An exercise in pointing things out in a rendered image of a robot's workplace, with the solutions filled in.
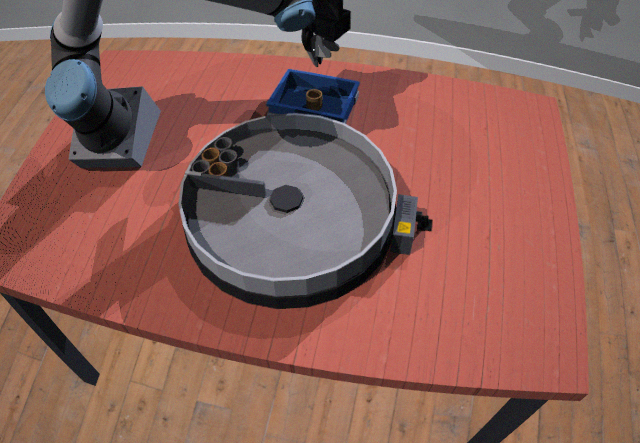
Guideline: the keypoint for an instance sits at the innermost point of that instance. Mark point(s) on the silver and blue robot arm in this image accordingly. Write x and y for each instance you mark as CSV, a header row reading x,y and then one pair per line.
x,y
73,93

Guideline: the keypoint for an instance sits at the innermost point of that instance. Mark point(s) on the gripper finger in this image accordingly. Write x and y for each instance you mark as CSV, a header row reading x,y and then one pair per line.
x,y
314,46
329,45

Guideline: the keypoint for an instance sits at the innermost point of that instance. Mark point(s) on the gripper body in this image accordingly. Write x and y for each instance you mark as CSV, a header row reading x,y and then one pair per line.
x,y
330,13

